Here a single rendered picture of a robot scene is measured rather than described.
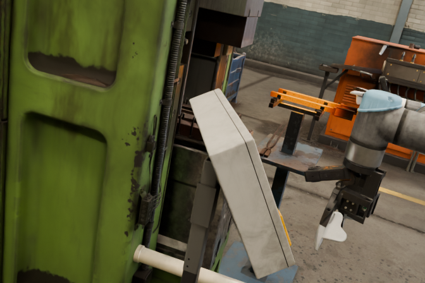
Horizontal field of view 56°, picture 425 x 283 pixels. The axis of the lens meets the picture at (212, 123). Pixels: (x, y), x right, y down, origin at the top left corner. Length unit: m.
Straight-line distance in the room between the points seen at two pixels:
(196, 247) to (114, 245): 0.37
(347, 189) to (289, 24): 8.16
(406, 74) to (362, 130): 3.77
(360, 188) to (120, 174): 0.62
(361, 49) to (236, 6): 3.62
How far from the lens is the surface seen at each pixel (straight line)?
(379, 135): 0.86
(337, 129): 4.89
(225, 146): 0.67
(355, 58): 4.77
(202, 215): 0.90
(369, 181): 0.90
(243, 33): 1.26
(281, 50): 9.04
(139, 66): 1.04
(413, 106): 2.03
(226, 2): 1.22
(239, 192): 0.70
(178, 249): 1.54
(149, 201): 1.16
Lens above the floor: 1.41
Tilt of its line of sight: 18 degrees down
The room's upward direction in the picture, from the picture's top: 11 degrees clockwise
